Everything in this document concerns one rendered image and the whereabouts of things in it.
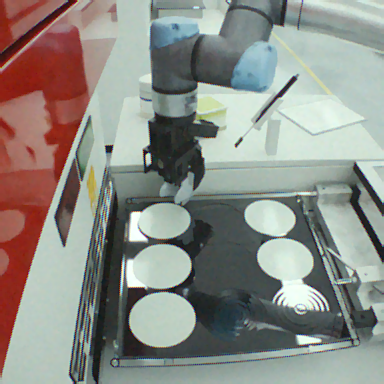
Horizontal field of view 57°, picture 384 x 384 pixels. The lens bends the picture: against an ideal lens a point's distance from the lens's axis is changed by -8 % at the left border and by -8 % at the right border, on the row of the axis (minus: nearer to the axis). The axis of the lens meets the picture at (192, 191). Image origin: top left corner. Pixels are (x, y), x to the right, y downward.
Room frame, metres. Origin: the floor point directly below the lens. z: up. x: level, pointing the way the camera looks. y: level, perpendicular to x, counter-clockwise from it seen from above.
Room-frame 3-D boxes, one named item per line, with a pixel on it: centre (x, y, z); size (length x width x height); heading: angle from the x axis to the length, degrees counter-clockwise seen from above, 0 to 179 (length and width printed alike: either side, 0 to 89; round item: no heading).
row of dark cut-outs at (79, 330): (0.41, 0.16, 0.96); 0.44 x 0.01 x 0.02; 3
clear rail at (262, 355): (0.25, -0.07, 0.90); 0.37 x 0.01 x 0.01; 93
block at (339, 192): (0.63, -0.31, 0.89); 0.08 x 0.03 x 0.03; 93
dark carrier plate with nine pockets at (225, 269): (0.43, -0.06, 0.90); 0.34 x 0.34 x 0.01; 3
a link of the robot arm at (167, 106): (0.58, 0.03, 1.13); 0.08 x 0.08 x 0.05
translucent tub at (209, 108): (0.78, -0.03, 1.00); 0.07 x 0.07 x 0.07; 30
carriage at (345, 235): (0.47, -0.32, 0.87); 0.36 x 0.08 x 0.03; 3
